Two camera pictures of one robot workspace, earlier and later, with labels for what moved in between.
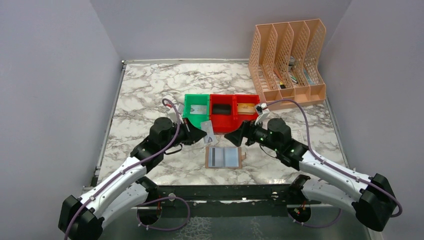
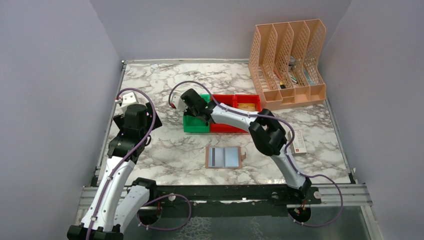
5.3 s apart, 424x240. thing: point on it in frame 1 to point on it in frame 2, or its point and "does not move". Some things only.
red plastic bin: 222,110 does not move
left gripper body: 164,144 to 149,121
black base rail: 262,200 does not move
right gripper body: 261,136 to 191,111
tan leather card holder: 225,157 does not move
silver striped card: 216,157 does not move
